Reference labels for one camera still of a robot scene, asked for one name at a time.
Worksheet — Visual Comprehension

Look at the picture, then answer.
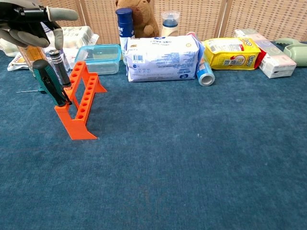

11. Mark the brown capybara plush toy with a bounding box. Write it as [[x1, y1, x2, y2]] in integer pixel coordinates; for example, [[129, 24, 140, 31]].
[[115, 0, 160, 39]]

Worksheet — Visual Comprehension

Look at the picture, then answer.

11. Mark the white wet wipes pack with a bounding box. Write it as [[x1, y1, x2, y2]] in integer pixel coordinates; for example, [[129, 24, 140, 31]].
[[125, 33, 204, 82]]

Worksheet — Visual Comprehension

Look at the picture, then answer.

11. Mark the green lint roller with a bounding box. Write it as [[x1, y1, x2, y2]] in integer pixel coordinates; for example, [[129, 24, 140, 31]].
[[275, 37, 307, 67]]

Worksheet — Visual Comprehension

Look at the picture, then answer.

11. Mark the white egg carton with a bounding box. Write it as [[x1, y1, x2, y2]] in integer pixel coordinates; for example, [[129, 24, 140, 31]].
[[0, 25, 99, 58]]

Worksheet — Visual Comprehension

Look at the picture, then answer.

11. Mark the green tea bottle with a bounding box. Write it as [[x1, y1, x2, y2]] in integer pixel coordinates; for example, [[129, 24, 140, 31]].
[[16, 45, 50, 79]]

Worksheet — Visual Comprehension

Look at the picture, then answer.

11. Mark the pastel tissue box pack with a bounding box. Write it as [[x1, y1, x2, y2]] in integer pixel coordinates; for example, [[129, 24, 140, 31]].
[[234, 28, 297, 79]]

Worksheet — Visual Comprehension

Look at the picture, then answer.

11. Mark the white squeeze bottle clear cap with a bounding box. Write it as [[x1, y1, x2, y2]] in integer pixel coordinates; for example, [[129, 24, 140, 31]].
[[160, 11, 180, 37]]

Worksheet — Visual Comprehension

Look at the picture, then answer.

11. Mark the large green black screwdriver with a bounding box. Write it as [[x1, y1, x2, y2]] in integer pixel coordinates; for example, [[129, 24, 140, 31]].
[[32, 59, 72, 107]]

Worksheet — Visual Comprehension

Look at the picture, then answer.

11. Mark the clear container blue lid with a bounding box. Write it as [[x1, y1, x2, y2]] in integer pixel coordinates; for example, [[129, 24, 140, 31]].
[[74, 44, 122, 75]]

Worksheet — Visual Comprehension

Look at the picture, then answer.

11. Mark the yellow Lipo biscuit bag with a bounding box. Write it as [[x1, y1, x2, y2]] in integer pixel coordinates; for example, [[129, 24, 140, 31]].
[[202, 37, 262, 70]]

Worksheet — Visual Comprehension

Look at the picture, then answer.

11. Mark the blue felt table cover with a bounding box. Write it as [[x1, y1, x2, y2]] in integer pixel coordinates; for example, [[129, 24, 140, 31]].
[[0, 40, 307, 230]]

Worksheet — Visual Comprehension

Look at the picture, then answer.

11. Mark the small green screwdriver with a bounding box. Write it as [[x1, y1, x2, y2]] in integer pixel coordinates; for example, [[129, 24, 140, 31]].
[[16, 88, 47, 94]]

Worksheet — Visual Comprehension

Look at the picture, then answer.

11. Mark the clear water bottle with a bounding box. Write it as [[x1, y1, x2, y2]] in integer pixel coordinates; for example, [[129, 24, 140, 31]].
[[40, 23, 72, 81]]

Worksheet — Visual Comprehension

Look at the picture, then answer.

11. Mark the wicker folding screen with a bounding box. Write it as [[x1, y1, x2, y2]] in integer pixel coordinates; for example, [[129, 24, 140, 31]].
[[38, 0, 307, 45]]

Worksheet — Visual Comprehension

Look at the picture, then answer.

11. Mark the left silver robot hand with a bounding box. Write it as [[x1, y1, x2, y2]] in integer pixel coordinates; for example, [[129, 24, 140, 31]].
[[0, 0, 79, 50]]

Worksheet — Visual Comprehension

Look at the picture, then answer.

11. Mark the orange plastic tool rack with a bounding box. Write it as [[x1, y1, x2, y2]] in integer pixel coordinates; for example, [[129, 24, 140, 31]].
[[54, 61, 108, 140]]

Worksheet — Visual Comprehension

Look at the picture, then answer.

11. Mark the yellow red snack box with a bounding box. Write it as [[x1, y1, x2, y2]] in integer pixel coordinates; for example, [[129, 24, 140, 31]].
[[254, 50, 267, 69]]

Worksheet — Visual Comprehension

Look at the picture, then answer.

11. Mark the blue white spray can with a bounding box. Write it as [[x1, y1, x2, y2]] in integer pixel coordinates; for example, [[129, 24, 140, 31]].
[[116, 7, 135, 65]]

